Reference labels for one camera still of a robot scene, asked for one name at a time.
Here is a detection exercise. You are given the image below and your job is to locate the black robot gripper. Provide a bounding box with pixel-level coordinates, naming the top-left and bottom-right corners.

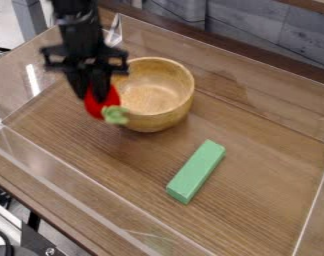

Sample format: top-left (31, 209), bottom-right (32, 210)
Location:
top-left (40, 20), bottom-right (128, 103)

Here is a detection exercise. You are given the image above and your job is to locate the red plush strawberry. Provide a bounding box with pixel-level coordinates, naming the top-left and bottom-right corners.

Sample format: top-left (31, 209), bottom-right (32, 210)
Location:
top-left (83, 86), bottom-right (128, 125)

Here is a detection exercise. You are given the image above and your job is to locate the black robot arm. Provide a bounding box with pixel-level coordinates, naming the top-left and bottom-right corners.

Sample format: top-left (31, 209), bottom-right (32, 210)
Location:
top-left (40, 0), bottom-right (128, 103)

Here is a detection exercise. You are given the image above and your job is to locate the wooden bowl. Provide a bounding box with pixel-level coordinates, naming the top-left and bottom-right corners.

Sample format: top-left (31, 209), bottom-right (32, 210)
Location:
top-left (111, 57), bottom-right (195, 133)

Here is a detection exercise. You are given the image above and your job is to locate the green rectangular block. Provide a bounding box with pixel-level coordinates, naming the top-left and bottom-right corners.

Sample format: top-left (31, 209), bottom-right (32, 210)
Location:
top-left (166, 140), bottom-right (226, 205)

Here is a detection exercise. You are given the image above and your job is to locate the black table leg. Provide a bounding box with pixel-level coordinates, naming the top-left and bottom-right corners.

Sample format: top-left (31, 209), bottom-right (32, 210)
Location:
top-left (27, 212), bottom-right (40, 231)

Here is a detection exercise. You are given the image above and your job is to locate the grey metal post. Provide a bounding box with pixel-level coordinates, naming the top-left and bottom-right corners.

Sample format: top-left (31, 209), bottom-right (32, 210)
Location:
top-left (11, 0), bottom-right (52, 41)

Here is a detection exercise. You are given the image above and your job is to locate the clear acrylic tray enclosure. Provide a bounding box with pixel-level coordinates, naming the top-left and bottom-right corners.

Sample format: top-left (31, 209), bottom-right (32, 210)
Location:
top-left (0, 18), bottom-right (324, 256)

